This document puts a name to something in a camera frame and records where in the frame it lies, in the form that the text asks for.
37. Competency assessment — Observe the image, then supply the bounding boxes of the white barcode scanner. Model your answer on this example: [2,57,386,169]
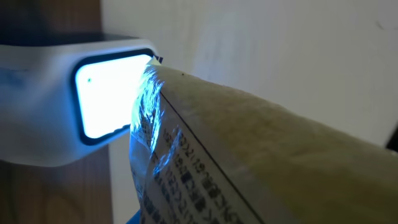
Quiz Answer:
[1,33,157,167]

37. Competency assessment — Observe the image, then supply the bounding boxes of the yellow snack bag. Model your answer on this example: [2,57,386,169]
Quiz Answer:
[129,59,397,224]

